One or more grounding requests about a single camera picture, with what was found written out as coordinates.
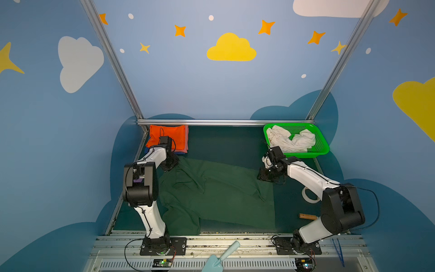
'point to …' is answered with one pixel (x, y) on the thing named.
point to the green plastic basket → (321, 146)
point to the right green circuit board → (304, 264)
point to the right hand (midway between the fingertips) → (261, 175)
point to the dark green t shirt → (195, 197)
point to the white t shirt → (301, 142)
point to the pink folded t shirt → (186, 129)
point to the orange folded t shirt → (177, 133)
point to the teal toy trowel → (213, 263)
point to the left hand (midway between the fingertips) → (176, 164)
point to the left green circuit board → (162, 263)
